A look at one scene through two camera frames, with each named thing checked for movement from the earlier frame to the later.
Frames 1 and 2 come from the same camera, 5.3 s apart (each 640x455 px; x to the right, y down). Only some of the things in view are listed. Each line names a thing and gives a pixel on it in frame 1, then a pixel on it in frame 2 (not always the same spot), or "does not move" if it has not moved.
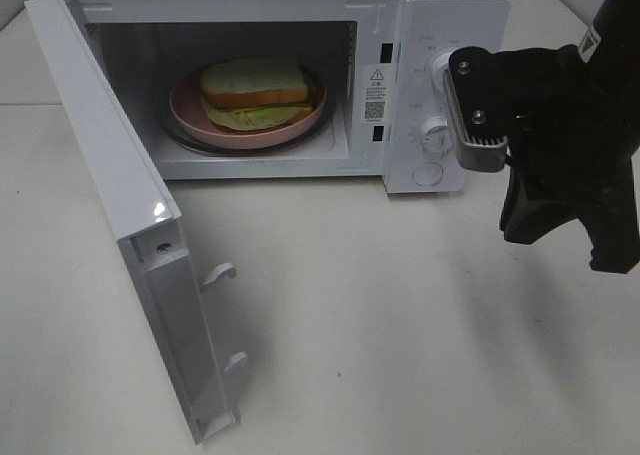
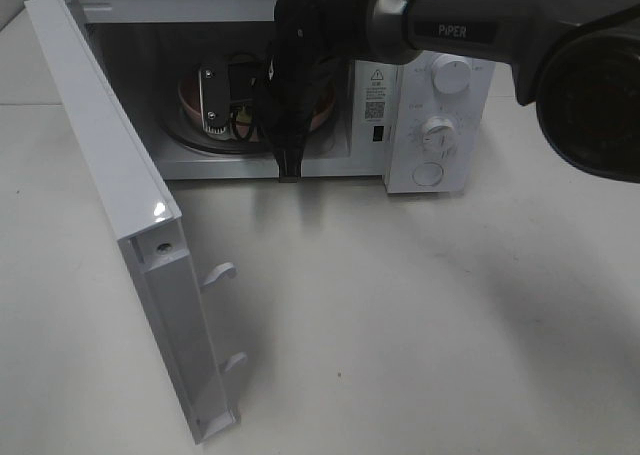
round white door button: x=428 y=174 does not move
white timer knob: x=436 y=136 does not move
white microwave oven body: x=292 y=78 does not move
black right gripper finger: x=610 y=221 → x=289 y=164
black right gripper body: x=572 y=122 → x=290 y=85
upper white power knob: x=441 y=80 does not move
